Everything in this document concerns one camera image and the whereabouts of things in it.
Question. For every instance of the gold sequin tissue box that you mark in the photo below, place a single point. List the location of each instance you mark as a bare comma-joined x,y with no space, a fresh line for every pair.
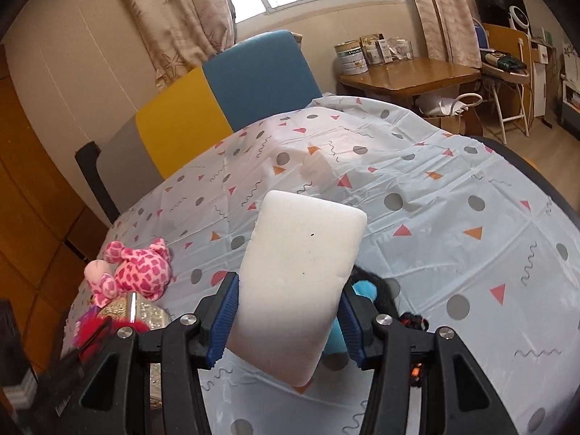
149,312

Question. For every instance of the white sponge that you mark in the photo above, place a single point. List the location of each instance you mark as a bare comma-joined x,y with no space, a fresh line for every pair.
299,281

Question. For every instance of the grey yellow blue chair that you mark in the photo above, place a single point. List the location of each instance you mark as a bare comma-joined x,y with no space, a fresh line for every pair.
258,77

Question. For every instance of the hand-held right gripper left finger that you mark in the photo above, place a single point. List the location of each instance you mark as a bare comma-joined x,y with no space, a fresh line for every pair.
224,321

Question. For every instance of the white cabinet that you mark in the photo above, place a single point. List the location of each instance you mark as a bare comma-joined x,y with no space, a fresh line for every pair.
541,86

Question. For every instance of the clear plastic container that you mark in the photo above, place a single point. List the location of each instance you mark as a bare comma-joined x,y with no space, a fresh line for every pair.
398,50

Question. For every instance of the beige patterned curtain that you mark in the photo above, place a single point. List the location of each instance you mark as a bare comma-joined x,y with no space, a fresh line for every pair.
439,13
176,22

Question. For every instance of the wooden wardrobe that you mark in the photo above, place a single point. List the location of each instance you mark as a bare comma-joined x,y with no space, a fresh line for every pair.
27,217

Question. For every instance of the wooden side table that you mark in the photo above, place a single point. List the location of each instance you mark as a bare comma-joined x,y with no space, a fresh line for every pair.
408,75

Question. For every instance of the white plastic bag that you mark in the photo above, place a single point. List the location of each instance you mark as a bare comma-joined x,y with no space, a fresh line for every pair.
439,104

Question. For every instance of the white frame chair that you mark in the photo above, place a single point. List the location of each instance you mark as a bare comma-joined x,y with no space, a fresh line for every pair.
503,40

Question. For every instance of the pink spotted plush toy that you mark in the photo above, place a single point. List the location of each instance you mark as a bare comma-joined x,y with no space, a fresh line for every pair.
140,272

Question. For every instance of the blue plush toy black hair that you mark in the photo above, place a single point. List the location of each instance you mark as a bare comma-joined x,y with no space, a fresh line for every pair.
365,287

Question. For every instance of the red fluffy item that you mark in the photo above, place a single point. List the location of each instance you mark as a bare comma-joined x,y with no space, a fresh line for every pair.
90,333

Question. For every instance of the black and red soft toy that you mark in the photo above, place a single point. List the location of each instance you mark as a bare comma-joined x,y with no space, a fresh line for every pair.
414,321

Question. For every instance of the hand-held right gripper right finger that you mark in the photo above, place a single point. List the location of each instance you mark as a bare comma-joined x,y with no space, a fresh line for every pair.
351,326

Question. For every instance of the large metal can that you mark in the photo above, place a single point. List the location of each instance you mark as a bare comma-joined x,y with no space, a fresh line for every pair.
351,59

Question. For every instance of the black screen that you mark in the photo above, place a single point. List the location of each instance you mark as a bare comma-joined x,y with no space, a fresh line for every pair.
494,0

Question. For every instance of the black box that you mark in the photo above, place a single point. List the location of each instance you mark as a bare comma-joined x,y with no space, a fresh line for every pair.
11,349

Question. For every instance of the gold cardboard box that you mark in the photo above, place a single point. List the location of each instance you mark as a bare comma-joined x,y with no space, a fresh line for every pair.
372,50

